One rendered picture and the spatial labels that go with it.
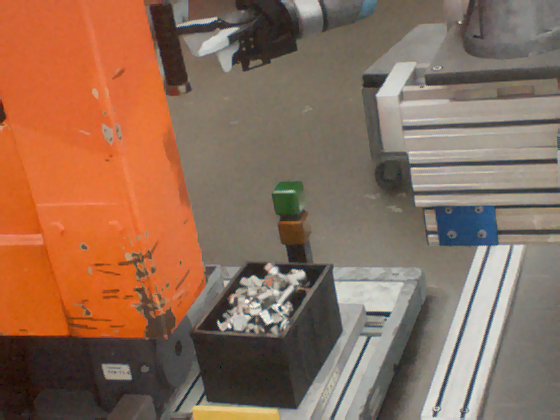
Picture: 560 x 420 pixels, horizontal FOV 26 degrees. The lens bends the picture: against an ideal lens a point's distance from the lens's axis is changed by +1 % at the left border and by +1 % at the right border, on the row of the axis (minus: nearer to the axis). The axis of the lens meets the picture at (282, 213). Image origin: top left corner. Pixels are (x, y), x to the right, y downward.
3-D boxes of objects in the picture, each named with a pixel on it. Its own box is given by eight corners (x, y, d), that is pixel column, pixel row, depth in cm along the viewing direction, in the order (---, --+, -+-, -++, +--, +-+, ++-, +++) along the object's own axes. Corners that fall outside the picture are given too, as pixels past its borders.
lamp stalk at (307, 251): (303, 302, 189) (280, 183, 180) (322, 302, 188) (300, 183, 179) (296, 313, 186) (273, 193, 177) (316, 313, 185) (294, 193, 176)
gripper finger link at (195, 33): (169, 63, 203) (222, 57, 201) (161, 29, 200) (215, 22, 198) (173, 57, 206) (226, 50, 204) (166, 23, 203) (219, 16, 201)
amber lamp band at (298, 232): (288, 233, 184) (284, 210, 182) (313, 233, 183) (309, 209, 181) (280, 245, 181) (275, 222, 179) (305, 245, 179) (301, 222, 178)
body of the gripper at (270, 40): (240, 73, 197) (304, 52, 201) (230, 23, 193) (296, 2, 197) (221, 64, 203) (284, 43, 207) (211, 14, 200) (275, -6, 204)
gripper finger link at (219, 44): (220, 83, 189) (248, 62, 196) (212, 46, 187) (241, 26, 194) (203, 82, 191) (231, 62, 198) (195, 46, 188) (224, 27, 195)
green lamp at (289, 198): (283, 204, 182) (278, 180, 180) (307, 203, 181) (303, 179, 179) (274, 216, 179) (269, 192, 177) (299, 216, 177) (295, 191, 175)
